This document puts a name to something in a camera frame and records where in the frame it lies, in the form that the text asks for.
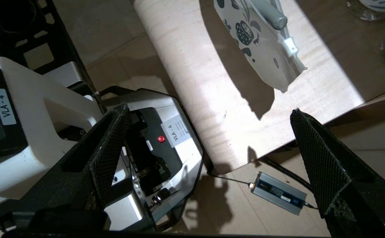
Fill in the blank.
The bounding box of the black silver robot base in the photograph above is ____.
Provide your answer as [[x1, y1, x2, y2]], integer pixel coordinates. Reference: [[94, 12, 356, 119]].
[[0, 0, 207, 232]]

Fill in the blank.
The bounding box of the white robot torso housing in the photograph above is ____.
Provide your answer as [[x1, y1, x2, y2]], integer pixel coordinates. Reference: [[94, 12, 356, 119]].
[[0, 57, 104, 199]]

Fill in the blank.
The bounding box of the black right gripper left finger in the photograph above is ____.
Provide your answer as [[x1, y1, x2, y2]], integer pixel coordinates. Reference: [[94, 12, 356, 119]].
[[59, 103, 132, 212]]

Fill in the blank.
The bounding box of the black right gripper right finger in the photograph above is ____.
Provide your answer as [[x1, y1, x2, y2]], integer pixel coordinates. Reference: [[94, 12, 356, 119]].
[[290, 108, 385, 238]]

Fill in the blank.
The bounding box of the grey white toothbrush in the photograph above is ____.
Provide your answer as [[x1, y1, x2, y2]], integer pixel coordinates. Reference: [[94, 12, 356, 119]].
[[250, 0, 288, 30]]

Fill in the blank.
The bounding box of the white blue horse print bag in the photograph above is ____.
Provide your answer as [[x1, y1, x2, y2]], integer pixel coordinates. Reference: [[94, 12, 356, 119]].
[[213, 0, 308, 93]]

